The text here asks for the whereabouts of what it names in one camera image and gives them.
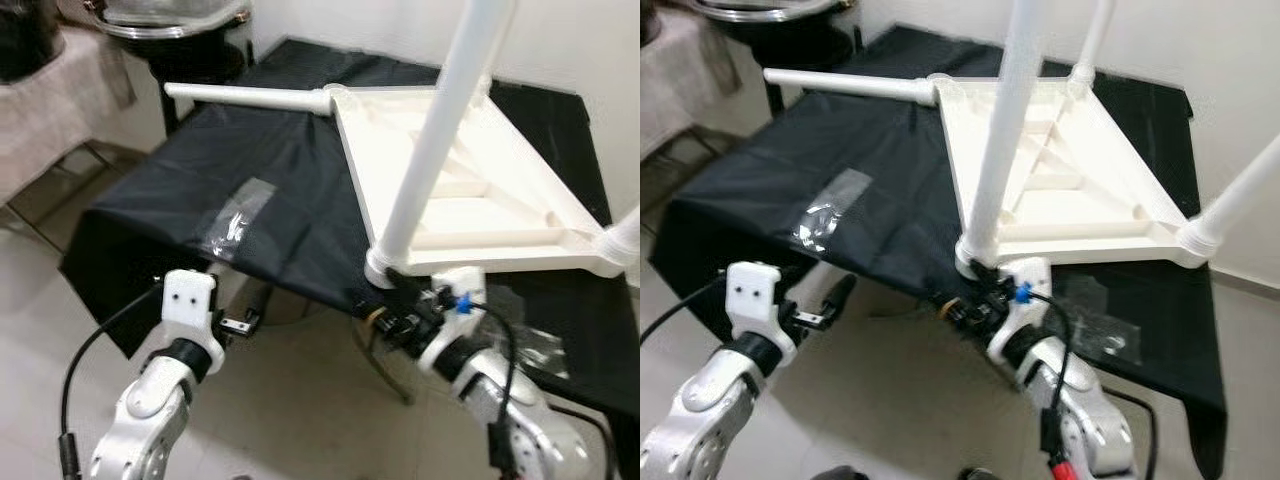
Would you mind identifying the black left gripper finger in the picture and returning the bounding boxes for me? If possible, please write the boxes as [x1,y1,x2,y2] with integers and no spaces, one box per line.
[825,275,858,321]
[240,280,273,326]

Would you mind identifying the white plastic table leg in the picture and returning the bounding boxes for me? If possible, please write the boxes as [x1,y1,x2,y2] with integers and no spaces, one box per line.
[1175,135,1280,269]
[598,205,641,273]
[480,20,519,101]
[955,0,1051,281]
[365,0,516,289]
[163,82,339,117]
[762,67,941,107]
[1068,0,1118,101]

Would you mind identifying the white plastic table top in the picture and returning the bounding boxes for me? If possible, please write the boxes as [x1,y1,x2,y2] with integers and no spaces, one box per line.
[935,75,1216,269]
[328,85,626,279]

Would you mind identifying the clear tape cross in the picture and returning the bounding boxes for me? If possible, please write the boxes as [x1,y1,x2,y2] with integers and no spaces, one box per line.
[490,300,571,381]
[1060,275,1146,366]

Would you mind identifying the black table cloth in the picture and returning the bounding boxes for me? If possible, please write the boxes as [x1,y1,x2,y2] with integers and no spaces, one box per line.
[650,25,1229,480]
[60,38,641,480]

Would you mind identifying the black round stool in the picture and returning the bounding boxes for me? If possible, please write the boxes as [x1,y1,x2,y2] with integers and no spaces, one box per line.
[720,15,866,116]
[145,38,251,136]

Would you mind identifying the beige cloth covered table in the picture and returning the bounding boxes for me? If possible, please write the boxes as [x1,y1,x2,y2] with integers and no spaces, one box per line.
[640,10,746,161]
[0,25,136,206]

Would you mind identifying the black wok steel rim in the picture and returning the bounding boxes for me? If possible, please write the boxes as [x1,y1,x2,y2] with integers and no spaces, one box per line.
[700,0,851,26]
[55,0,253,46]

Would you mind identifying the clear plastic storage box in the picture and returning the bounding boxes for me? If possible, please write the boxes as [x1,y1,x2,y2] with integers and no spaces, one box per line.
[100,0,241,26]

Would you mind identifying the black pot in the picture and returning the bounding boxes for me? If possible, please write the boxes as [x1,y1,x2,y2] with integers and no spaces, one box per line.
[0,0,66,83]

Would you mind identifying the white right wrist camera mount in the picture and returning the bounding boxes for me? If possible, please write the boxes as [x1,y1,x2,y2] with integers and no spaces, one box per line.
[988,257,1051,341]
[435,265,489,336]

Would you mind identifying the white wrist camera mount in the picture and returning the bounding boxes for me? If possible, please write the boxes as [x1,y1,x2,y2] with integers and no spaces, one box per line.
[988,257,1051,341]
[727,262,798,351]
[160,268,226,361]
[435,265,489,336]

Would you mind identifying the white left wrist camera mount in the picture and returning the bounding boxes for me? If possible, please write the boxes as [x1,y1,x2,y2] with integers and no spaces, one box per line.
[160,268,226,361]
[727,262,798,351]

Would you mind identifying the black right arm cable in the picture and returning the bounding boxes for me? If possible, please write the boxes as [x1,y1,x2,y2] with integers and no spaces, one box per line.
[470,303,616,480]
[1030,293,1161,480]

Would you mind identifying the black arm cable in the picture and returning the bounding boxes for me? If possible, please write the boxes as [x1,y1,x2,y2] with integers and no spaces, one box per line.
[1030,293,1161,480]
[470,303,616,480]
[640,275,731,346]
[58,285,166,480]

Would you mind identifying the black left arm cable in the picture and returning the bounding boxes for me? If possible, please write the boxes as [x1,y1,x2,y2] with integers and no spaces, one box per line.
[640,275,731,346]
[58,285,166,480]

